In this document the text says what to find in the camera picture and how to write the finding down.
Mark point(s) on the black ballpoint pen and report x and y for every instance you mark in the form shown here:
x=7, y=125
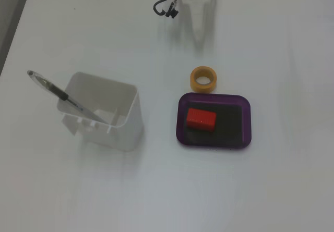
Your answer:
x=61, y=94

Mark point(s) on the purple metal tray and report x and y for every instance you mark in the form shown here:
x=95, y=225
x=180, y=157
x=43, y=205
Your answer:
x=235, y=127

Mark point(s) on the red cube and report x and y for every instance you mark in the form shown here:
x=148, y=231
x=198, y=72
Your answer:
x=201, y=120

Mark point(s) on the white plastic container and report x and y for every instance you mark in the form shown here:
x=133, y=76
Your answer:
x=125, y=135

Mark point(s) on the white gripper, black motor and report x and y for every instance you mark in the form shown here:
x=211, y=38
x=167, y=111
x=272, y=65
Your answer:
x=197, y=1

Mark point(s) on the yellow tape roll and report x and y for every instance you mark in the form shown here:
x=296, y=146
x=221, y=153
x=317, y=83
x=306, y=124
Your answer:
x=194, y=84

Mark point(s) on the small black gripper camera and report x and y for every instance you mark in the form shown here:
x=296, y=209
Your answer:
x=172, y=13

